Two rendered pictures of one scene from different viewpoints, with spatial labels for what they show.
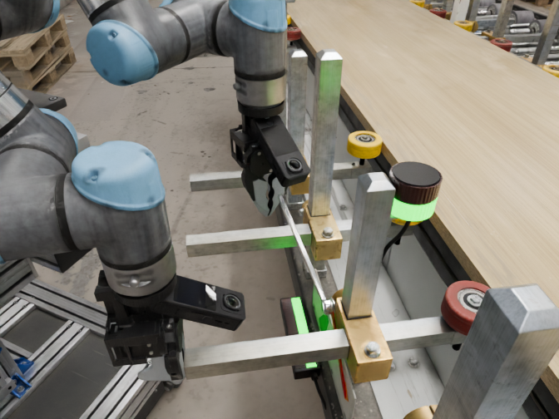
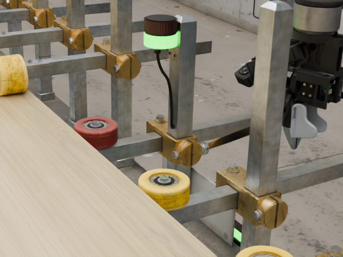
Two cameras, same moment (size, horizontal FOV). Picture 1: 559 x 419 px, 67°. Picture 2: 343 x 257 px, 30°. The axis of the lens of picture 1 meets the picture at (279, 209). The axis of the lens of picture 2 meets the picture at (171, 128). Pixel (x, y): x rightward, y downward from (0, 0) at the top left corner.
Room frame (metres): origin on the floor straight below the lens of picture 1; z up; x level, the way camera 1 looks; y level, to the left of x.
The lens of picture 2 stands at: (1.46, -0.57, 1.36)
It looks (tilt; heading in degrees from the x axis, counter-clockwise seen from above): 23 degrees down; 157
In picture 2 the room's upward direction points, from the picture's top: 2 degrees clockwise
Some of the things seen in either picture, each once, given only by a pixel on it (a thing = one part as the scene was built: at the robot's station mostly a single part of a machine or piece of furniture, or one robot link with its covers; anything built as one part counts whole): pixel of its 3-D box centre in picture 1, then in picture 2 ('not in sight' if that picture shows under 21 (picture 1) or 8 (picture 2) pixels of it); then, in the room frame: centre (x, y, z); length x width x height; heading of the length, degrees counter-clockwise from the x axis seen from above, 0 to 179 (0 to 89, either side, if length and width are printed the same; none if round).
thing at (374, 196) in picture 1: (355, 311); (179, 137); (0.42, -0.11, 0.86); 0.04 x 0.04 x 0.48; 9
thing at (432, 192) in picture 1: (413, 182); (161, 24); (0.43, -0.16, 1.09); 0.06 x 0.06 x 0.02
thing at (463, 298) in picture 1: (465, 323); (96, 150); (0.40, -0.28, 0.85); 0.08 x 0.08 x 0.11
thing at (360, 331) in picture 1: (360, 331); (172, 142); (0.40, -0.12, 0.85); 0.14 x 0.06 x 0.05; 9
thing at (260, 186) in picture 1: (254, 191); (310, 124); (0.61, 0.04, 0.95); 0.06 x 0.03 x 0.09; 29
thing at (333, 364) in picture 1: (329, 342); (196, 193); (0.44, -0.09, 0.75); 0.26 x 0.01 x 0.10; 9
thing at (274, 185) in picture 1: (269, 187); (301, 129); (0.63, 0.02, 0.95); 0.06 x 0.03 x 0.09; 29
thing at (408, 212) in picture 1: (410, 199); (160, 38); (0.43, -0.16, 1.07); 0.06 x 0.06 x 0.02
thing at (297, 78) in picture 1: (295, 150); not in sight; (0.91, -0.04, 0.86); 0.04 x 0.04 x 0.48; 9
